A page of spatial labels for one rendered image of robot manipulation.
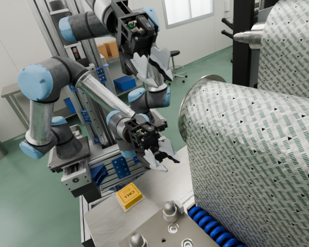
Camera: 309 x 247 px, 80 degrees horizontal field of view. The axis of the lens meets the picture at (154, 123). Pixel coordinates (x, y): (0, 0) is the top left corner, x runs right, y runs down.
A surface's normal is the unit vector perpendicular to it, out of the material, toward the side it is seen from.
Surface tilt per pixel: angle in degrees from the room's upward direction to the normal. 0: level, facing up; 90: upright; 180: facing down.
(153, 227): 0
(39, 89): 84
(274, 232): 90
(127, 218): 0
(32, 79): 84
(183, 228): 0
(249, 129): 55
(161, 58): 91
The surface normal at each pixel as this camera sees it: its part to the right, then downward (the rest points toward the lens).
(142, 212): -0.20, -0.83
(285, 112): -0.50, -0.60
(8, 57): 0.57, 0.33
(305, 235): -0.80, 0.44
